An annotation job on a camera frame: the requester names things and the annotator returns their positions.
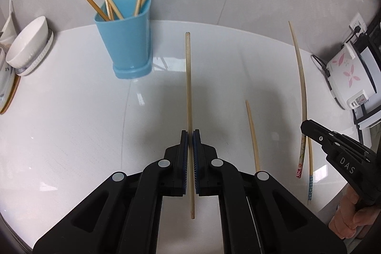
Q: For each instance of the blue plastic utensil holder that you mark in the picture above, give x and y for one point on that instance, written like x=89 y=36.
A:
x=128 y=42

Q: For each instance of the person's right hand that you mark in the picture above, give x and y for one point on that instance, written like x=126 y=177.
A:
x=351 y=218

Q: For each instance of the blue patterned white plate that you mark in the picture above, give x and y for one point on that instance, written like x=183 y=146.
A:
x=4 y=75

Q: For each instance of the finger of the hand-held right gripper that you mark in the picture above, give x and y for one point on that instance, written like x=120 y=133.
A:
x=346 y=142
x=317 y=132

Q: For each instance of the tan chopstick red patterned end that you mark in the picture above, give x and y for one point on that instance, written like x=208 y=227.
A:
x=301 y=69

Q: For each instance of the white ceramic bowl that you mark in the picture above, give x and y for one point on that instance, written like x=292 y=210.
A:
x=26 y=42

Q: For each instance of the white floral rice cooker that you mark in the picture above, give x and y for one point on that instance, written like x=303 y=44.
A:
x=348 y=72

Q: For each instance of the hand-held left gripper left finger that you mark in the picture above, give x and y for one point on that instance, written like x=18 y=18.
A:
x=143 y=197

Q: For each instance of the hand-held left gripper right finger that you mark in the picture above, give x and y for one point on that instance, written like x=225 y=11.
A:
x=235 y=197

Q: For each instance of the thin tan chopstick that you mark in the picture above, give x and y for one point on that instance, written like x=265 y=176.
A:
x=252 y=135

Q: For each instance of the white ribbed dish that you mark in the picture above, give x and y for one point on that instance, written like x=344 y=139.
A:
x=43 y=56

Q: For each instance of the black metal stand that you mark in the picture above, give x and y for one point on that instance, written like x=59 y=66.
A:
x=369 y=120

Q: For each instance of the pale plain chopstick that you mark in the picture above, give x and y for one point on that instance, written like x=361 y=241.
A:
x=188 y=78

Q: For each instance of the white wall socket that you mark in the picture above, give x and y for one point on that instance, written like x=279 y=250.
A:
x=355 y=22

